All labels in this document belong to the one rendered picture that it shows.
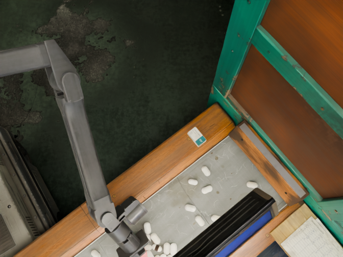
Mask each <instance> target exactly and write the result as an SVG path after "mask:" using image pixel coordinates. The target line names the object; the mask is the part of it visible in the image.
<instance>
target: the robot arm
mask: <svg viewBox="0 0 343 257"><path fill-rule="evenodd" d="M42 68H45V71H46V74H47V77H48V81H49V83H50V85H51V87H52V88H53V89H54V93H55V96H56V97H55V98H56V101H57V104H58V107H59V109H60V111H61V114H62V117H63V121H64V124H65V127H66V131H67V134H68V137H69V141H70V144H71V147H72V151H73V155H74V157H75V161H76V164H77V167H78V171H79V174H80V177H81V181H82V184H83V187H84V194H85V198H86V201H87V202H86V205H87V208H88V212H89V215H90V216H91V218H92V219H93V220H94V221H95V222H96V223H97V224H98V225H99V226H100V227H102V228H105V232H106V233H107V234H108V235H109V236H110V238H111V239H112V240H113V241H114V242H115V243H116V244H117V245H118V246H119V248H118V249H117V250H116V252H117V254H118V257H148V255H147V251H146V250H145V248H144V247H145V246H147V245H148V244H151V242H150V240H149V239H148V237H147V236H146V233H145V231H144V230H143V229H141V230H140V231H138V232H137V233H136V234H135V233H134V232H133V231H132V230H131V229H130V228H129V227H128V226H127V225H126V223H125V222H124V221H123V220H124V219H125V220H126V221H127V222H128V223H129V224H130V225H131V224H132V225H133V226H135V225H136V224H137V223H138V222H139V221H140V220H141V219H142V218H143V216H144V215H145V214H146V213H147V212H148V211H147V209H146V208H145V207H144V206H143V205H142V204H141V203H140V202H139V200H137V199H136V198H135V197H133V196H130V197H129V198H127V199H126V200H125V201H124V202H123V203H122V204H120V205H117V206H116V207H115V206H114V203H113V202H112V199H111V196H110V193H109V190H108V188H107V186H106V182H105V179H104V176H103V172H102V168H101V165H100V161H99V157H98V155H97V150H96V147H95V143H94V140H93V136H92V132H91V129H90V125H89V121H88V118H87V114H86V110H85V106H84V96H83V92H82V88H81V85H80V83H81V79H80V76H79V74H78V73H77V70H76V69H75V67H74V66H73V65H72V63H71V61H70V60H69V59H68V57H67V56H66V55H65V53H64V52H63V51H62V49H61V48H60V46H59V45H58V44H57V43H56V41H55V40H54V39H50V40H44V41H42V42H37V43H36V44H30V45H25V46H20V47H15V48H9V49H3V50H0V78H1V77H4V76H9V75H13V74H18V73H22V72H27V71H31V70H36V69H42Z"/></svg>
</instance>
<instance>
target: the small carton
mask: <svg viewBox="0 0 343 257"><path fill-rule="evenodd" d="M187 134H188V135H189V137H190V138H191V139H192V140H193V142H194V143H195V144H196V145H197V146H198V147H199V146H201V145H202V144H203V143H204V142H206V139H205V137H204V136H203V135H202V134H201V133H200V131H199V130H198V129H197V128H196V127H194V128H193V129H191V130H190V131H189V132H188V133H187Z"/></svg>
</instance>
